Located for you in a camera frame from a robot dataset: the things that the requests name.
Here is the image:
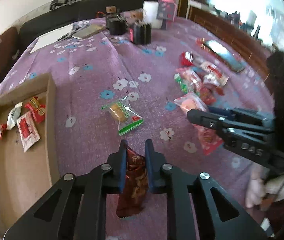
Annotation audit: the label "purple floral tablecloth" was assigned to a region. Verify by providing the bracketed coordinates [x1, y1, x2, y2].
[0, 15, 278, 240]

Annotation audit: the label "pink My Melody snack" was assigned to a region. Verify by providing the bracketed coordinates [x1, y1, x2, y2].
[194, 125, 223, 155]

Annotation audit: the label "large dark red snack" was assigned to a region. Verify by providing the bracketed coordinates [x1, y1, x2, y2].
[196, 85, 224, 105]

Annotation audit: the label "red packet under phone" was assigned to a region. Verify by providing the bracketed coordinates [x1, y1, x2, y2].
[196, 38, 210, 51]

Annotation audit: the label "grey phone stand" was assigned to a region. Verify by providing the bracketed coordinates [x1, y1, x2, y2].
[157, 0, 176, 30]

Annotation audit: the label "cardboard tray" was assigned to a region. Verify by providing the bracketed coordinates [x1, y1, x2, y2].
[0, 73, 60, 239]

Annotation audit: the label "small red yellow snack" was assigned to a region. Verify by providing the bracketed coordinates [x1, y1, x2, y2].
[25, 96, 46, 124]

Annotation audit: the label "white plastic container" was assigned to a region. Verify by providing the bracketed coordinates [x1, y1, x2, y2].
[143, 1, 162, 29]

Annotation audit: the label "right gloved hand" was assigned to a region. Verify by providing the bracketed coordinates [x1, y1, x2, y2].
[245, 164, 284, 208]

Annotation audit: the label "black smartphone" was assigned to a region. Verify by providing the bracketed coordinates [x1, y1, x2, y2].
[203, 40, 245, 73]

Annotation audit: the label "tan notebook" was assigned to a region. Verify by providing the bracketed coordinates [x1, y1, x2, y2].
[71, 24, 106, 40]

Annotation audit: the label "black jar with cork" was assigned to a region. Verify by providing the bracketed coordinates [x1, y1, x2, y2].
[105, 5, 127, 36]
[129, 21, 152, 45]

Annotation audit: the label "white green candy packet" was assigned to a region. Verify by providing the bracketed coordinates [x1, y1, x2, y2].
[7, 102, 22, 130]

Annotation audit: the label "white paper sheet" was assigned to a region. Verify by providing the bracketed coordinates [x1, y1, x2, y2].
[30, 24, 73, 53]

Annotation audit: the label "wooden sideboard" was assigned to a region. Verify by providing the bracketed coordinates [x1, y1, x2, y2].
[178, 0, 271, 81]

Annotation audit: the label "red cartoon girl snack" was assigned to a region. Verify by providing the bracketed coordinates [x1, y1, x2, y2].
[0, 124, 7, 139]

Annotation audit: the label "pink striped snack packet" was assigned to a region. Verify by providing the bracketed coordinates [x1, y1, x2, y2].
[173, 92, 208, 115]

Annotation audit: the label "black sofa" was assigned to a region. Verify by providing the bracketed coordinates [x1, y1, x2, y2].
[19, 0, 158, 51]

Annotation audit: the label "white red snack packet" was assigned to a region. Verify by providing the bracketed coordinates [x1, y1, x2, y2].
[17, 111, 40, 152]

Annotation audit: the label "green cake snack packet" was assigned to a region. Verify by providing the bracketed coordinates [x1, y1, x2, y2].
[101, 96, 144, 136]

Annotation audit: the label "black clamps on sofa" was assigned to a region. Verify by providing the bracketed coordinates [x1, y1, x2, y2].
[49, 0, 77, 10]

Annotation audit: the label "small green candy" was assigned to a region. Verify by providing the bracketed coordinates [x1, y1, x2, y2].
[174, 73, 194, 94]

